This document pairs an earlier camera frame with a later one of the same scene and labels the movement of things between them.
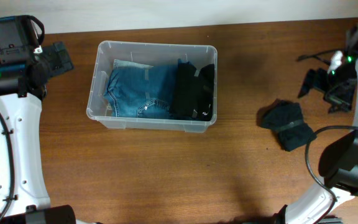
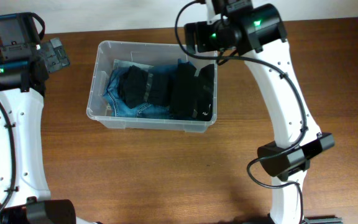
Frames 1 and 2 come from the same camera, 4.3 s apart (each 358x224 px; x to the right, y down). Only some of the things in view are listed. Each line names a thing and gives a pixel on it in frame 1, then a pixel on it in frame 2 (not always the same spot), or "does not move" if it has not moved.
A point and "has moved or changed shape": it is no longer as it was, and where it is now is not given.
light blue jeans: x=118 y=63 does not move
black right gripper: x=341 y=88 -> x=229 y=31
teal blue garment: x=183 y=61 does not move
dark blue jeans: x=142 y=93 does not move
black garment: x=286 y=118 has moved or changed shape
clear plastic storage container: x=154 y=84 does not move
